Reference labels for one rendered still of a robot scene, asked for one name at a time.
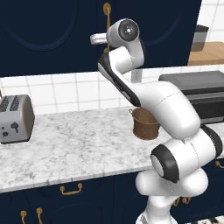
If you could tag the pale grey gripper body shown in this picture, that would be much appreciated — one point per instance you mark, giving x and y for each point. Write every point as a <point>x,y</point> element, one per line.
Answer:
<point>97,38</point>

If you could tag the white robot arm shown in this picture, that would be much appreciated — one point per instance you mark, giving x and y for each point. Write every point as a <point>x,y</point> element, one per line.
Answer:
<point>172,108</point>

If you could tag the navy base cabinet door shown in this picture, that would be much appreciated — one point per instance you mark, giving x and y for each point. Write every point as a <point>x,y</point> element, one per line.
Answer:
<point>11,210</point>
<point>81,214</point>

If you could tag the navy base cabinet run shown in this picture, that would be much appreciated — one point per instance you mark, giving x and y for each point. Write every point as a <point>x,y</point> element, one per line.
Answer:
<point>215,192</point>

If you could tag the grey pot with dark rim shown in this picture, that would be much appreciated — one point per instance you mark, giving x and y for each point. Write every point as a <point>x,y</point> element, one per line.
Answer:
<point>200,39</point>

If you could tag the wooden shelf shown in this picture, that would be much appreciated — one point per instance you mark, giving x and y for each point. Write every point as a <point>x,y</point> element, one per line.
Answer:
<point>208,55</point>

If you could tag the silver two-slot toaster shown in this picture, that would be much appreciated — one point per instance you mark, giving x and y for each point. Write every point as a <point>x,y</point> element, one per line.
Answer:
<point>16,119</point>

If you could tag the dark grey toaster oven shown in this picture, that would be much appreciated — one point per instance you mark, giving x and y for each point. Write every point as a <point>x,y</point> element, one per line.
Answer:
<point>204,83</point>

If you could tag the navy drawer front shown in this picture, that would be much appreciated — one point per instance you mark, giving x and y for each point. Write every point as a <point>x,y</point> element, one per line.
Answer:
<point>93,189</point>

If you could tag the white wall outlet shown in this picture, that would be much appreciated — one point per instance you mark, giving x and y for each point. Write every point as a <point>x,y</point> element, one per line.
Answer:
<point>136,76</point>

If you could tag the navy wall cabinet door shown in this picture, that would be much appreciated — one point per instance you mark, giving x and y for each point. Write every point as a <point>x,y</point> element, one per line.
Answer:
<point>43,35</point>
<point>169,26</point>

